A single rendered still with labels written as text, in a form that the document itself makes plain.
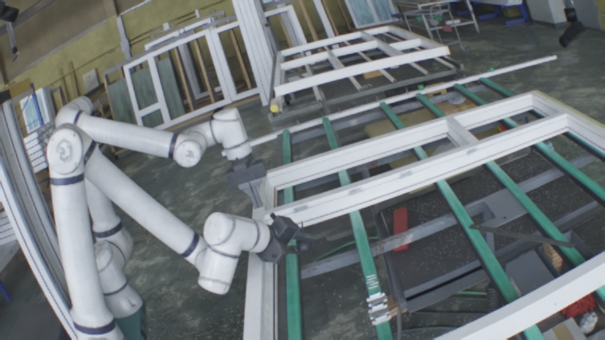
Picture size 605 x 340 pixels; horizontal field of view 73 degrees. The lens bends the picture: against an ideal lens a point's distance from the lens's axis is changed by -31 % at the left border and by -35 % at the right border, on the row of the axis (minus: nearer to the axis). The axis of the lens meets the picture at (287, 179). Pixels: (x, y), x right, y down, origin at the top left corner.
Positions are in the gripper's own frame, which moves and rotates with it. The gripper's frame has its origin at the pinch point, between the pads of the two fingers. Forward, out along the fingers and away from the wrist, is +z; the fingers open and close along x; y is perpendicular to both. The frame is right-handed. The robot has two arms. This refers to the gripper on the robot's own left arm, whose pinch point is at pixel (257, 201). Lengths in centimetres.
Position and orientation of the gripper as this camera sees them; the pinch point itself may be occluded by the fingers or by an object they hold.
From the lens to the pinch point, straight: 206.4
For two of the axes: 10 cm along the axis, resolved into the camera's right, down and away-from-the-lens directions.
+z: 3.1, 9.0, 3.2
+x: -9.5, 3.0, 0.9
